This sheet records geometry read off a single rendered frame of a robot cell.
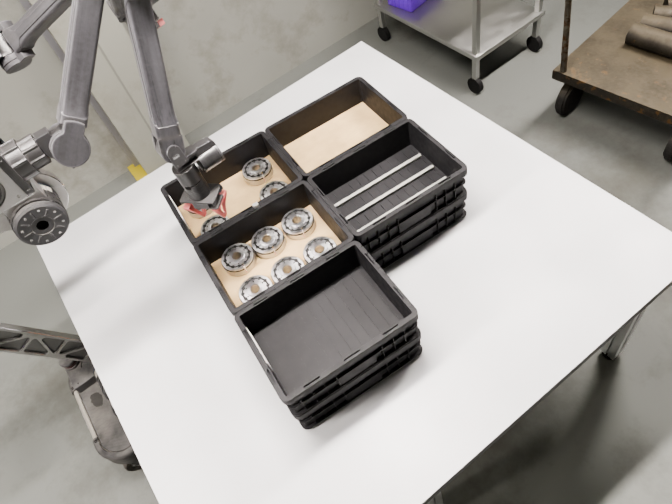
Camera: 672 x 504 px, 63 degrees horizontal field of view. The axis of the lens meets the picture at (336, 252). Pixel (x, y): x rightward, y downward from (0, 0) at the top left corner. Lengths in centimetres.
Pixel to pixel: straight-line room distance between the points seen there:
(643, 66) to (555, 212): 132
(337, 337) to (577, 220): 84
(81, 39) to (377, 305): 95
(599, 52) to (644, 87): 31
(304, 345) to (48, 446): 158
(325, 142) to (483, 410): 103
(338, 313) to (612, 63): 199
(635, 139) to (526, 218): 140
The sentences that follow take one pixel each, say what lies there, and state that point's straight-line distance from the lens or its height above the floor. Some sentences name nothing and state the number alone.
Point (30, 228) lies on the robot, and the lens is 171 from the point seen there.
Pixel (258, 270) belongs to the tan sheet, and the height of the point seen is 83.
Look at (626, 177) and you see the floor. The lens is 297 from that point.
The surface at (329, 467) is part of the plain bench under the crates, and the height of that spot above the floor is 70.
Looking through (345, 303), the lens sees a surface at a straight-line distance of 154.
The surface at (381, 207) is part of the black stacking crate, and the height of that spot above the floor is 83.
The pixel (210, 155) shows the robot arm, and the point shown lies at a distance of 141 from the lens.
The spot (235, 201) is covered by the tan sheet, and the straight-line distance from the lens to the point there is 188.
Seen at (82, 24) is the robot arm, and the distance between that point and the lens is 130.
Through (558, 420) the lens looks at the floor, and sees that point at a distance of 229.
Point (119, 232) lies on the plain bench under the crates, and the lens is 221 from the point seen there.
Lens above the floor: 214
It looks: 53 degrees down
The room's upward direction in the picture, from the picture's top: 19 degrees counter-clockwise
